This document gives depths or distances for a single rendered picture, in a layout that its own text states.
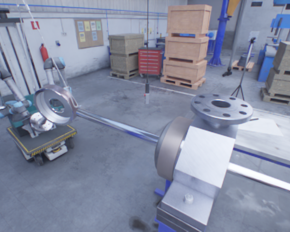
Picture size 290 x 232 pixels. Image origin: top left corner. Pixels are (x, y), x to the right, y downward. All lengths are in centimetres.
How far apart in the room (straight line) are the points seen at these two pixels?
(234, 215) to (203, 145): 150
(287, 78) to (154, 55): 351
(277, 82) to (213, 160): 437
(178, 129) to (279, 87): 434
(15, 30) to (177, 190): 232
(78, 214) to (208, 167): 162
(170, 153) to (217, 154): 22
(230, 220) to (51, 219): 182
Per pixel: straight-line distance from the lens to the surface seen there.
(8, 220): 239
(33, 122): 182
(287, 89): 509
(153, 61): 565
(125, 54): 565
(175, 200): 75
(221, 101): 84
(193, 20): 498
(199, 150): 75
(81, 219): 206
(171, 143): 83
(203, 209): 76
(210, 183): 74
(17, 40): 251
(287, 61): 494
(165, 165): 86
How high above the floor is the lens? 173
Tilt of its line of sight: 30 degrees down
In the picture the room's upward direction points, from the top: straight up
